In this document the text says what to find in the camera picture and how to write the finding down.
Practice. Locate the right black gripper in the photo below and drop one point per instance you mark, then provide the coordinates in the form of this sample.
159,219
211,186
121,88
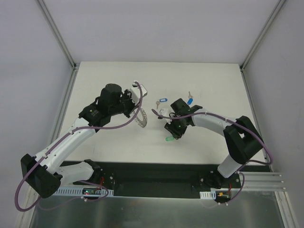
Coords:
172,128

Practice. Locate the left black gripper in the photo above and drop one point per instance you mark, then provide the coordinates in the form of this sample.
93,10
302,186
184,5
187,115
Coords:
129,104

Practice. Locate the key with green tag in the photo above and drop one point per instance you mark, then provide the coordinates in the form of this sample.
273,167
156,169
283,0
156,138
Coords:
170,138

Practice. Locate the metal key ring disc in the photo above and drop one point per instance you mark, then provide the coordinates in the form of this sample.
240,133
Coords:
141,118

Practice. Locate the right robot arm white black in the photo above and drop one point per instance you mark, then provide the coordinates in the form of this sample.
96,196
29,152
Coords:
241,137

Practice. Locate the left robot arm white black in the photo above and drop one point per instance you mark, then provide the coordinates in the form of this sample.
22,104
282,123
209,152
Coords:
44,172

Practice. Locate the key with solid blue tag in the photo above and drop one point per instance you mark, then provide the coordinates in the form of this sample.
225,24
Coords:
190,99

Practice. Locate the key with blue framed tag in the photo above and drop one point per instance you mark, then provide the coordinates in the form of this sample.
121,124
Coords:
162,100

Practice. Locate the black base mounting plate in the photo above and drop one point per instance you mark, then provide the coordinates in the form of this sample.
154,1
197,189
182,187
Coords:
156,180

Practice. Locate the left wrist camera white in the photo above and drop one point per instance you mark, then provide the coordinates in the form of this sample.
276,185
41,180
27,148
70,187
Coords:
137,92

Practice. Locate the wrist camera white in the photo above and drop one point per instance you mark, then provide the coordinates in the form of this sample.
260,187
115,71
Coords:
137,92
166,112

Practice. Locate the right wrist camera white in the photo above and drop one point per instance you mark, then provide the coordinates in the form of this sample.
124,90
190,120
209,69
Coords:
166,112

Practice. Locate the right white cable duct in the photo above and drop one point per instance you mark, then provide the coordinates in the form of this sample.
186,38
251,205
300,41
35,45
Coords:
208,195

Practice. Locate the white cable duct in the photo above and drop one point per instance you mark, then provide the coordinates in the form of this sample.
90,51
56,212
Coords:
81,191
208,195

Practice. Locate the left white cable duct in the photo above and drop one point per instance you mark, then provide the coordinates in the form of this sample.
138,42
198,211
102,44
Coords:
81,191

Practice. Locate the left aluminium frame post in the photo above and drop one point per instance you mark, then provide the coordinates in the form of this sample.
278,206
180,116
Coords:
56,33

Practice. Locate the aluminium frame post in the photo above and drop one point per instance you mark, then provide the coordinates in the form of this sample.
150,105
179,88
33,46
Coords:
263,32
56,33

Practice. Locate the right aluminium frame post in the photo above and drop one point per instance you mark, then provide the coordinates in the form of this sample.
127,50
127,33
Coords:
263,32

